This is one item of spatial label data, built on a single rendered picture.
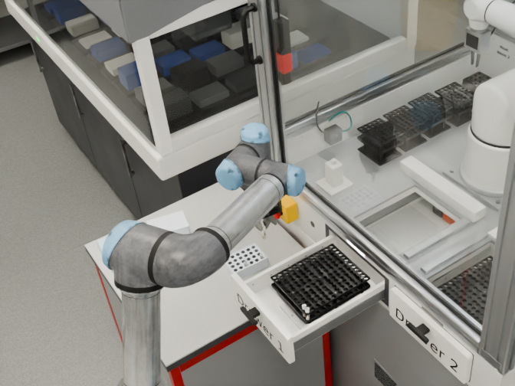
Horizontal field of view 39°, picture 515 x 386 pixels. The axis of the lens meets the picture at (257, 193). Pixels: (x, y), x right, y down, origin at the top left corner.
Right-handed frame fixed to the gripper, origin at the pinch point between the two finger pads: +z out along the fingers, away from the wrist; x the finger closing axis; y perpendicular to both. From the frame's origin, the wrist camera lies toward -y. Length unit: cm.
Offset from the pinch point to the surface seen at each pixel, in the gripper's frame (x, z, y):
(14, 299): -79, 100, -118
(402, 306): 21.4, 9.0, 40.1
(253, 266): -2.5, 20.3, -5.0
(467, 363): 24, 8, 63
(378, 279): 23.2, 12.4, 25.7
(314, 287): 4.9, 9.8, 21.3
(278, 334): -11.8, 9.1, 31.4
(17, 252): -71, 100, -149
